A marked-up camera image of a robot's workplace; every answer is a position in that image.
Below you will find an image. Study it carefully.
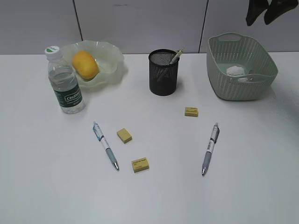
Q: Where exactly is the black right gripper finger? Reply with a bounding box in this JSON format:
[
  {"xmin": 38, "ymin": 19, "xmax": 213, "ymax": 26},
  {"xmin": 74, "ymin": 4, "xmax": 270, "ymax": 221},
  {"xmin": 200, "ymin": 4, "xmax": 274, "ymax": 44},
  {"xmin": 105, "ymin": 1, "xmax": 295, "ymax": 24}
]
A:
[
  {"xmin": 264, "ymin": 0, "xmax": 299, "ymax": 24},
  {"xmin": 246, "ymin": 0, "xmax": 270, "ymax": 26}
]

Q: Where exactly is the white waste paper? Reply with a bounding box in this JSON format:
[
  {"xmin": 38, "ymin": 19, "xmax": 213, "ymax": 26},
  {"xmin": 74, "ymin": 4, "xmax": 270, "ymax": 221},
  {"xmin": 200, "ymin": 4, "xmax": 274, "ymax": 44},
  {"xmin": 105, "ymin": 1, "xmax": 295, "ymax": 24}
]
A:
[{"xmin": 226, "ymin": 66, "xmax": 254, "ymax": 82}]

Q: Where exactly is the beige grip pen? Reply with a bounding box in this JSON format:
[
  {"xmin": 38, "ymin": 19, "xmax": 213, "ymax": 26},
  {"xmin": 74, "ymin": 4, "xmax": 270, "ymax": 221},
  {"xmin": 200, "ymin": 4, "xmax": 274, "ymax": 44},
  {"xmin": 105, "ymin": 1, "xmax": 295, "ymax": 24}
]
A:
[{"xmin": 158, "ymin": 47, "xmax": 185, "ymax": 82}]

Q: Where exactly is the yellow mango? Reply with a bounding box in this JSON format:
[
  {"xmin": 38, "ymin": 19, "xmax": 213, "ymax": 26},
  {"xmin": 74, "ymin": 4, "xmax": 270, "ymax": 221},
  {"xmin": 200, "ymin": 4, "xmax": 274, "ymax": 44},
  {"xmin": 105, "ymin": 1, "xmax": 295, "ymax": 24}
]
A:
[{"xmin": 72, "ymin": 51, "xmax": 99, "ymax": 80}]

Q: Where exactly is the clear water bottle green label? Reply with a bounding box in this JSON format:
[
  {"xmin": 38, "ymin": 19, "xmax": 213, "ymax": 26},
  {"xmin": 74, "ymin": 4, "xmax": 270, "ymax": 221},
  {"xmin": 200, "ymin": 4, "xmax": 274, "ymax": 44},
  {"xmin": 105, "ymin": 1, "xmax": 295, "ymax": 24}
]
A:
[{"xmin": 44, "ymin": 46, "xmax": 85, "ymax": 114}]

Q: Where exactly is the green woven plastic basket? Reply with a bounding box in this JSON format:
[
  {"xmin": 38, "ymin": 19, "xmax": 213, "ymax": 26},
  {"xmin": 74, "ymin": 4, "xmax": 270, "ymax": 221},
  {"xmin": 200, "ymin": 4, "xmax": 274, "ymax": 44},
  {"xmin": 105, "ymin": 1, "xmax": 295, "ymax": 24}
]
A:
[{"xmin": 206, "ymin": 33, "xmax": 278, "ymax": 101}]

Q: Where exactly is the black mesh pen holder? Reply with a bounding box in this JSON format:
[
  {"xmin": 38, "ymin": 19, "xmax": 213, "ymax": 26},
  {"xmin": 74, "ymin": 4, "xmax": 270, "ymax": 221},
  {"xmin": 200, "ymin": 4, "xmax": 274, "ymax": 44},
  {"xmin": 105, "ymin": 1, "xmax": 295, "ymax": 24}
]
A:
[{"xmin": 149, "ymin": 49, "xmax": 179, "ymax": 96}]

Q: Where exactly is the yellow eraser near basket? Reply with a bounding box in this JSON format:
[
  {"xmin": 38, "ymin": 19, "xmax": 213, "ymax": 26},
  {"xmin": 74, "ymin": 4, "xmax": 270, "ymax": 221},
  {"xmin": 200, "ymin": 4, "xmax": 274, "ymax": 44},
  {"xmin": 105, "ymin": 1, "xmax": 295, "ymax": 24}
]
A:
[{"xmin": 185, "ymin": 107, "xmax": 199, "ymax": 117}]

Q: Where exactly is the grey and white pen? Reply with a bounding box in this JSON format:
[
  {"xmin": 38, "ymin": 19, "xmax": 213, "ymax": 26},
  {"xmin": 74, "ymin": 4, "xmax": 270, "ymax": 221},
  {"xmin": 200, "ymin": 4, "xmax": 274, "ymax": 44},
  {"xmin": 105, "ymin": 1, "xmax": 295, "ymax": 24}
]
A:
[{"xmin": 202, "ymin": 123, "xmax": 220, "ymax": 176}]

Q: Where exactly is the pale green wavy plate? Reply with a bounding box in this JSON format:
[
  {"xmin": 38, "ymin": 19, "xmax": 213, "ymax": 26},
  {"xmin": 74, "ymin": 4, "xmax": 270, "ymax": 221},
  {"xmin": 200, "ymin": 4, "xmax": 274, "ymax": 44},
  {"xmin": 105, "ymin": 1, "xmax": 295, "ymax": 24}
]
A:
[{"xmin": 61, "ymin": 40, "xmax": 124, "ymax": 90}]

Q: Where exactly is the plain yellow eraser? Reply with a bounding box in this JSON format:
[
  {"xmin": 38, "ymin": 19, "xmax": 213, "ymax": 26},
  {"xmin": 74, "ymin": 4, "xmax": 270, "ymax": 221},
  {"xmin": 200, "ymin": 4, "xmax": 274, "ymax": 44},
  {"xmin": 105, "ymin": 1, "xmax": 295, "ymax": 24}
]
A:
[{"xmin": 117, "ymin": 128, "xmax": 132, "ymax": 143}]

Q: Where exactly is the yellow eraser front label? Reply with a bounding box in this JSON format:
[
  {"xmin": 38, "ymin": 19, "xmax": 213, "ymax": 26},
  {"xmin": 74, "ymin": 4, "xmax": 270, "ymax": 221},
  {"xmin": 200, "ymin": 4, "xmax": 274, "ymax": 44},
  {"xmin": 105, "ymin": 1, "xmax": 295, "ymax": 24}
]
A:
[{"xmin": 131, "ymin": 157, "xmax": 150, "ymax": 173}]

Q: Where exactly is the blue and white pen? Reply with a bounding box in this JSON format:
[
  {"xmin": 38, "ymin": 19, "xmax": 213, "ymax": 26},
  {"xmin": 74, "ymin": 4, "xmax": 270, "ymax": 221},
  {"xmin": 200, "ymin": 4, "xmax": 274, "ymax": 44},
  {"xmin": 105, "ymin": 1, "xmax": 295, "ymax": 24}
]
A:
[{"xmin": 93, "ymin": 121, "xmax": 119, "ymax": 171}]

